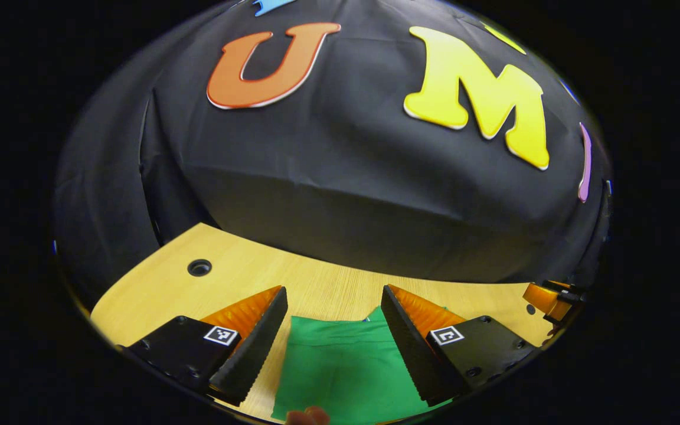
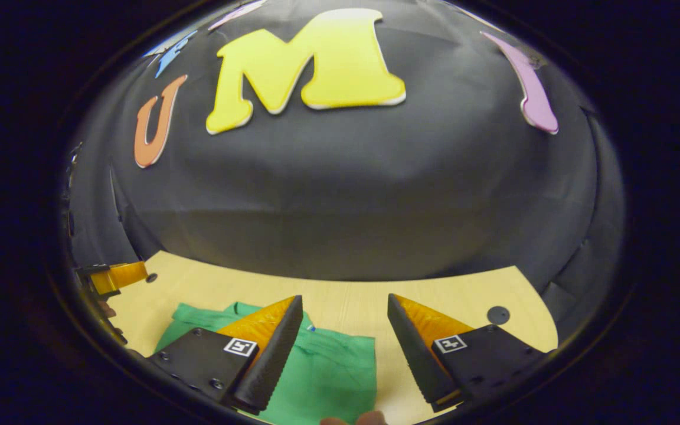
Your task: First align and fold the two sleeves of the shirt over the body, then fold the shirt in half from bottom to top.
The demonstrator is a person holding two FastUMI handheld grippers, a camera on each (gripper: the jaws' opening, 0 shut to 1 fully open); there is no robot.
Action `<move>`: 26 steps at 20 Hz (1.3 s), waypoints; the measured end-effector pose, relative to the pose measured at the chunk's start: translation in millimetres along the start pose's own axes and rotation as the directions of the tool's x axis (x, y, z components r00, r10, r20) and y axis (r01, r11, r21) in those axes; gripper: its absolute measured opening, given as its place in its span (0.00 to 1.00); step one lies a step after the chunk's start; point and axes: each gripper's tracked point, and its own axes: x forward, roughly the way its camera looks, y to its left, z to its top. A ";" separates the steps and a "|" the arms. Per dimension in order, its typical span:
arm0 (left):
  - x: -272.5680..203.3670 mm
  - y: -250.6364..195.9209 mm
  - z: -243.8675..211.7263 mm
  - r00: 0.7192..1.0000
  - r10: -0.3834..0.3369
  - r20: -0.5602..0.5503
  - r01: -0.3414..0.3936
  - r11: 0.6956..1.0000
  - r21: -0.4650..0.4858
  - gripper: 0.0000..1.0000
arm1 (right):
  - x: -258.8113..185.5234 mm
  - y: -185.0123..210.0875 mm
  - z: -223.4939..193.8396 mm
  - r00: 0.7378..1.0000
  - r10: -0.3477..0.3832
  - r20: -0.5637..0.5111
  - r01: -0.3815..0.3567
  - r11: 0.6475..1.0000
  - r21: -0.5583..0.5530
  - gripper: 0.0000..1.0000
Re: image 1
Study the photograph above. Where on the green T-shirt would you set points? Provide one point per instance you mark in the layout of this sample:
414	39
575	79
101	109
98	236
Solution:
340	372

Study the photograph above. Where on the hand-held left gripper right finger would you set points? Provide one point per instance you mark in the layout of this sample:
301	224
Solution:
411	354

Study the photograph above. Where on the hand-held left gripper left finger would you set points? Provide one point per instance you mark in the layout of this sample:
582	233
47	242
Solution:
254	354

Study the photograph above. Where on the black backdrop cloth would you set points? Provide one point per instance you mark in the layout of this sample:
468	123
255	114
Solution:
346	177

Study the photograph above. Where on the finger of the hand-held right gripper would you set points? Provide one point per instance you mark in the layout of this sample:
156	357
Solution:
540	298

